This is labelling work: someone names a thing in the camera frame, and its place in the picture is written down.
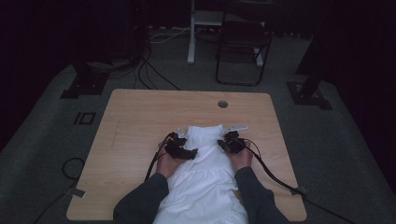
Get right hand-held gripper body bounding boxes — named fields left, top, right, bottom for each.
left=223, top=124, right=249, bottom=155

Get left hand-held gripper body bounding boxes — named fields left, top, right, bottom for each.
left=163, top=127, right=190, bottom=157

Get white skirt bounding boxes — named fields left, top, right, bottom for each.
left=152, top=124, right=249, bottom=224

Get person's right hand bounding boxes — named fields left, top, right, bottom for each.
left=226, top=141, right=254, bottom=172

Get person's left hand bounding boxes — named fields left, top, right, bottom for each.
left=155, top=143, right=188, bottom=180

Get grey tape piece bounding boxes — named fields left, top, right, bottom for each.
left=64, top=187, right=87, bottom=199
left=290, top=186, right=308, bottom=196

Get black stand with square base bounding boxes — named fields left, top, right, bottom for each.
left=286, top=0, right=333, bottom=110

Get black stand with flat base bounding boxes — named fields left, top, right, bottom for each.
left=60, top=60, right=110, bottom=100

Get black folding chair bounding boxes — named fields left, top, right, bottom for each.
left=215, top=12, right=273, bottom=87

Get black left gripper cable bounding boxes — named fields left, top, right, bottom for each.
left=144, top=132, right=174, bottom=182

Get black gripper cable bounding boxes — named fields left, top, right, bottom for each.
left=144, top=132, right=174, bottom=182
left=239, top=138, right=356, bottom=224

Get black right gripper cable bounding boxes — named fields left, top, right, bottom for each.
left=239, top=138, right=356, bottom=224

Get black floor cables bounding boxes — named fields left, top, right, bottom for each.
left=134, top=46, right=181, bottom=91

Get white desk frame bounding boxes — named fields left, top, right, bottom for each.
left=187, top=0, right=265, bottom=68

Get white floor cable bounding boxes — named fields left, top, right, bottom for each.
left=148, top=27, right=191, bottom=44

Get black floor cable loop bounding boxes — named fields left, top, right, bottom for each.
left=33, top=157, right=86, bottom=224

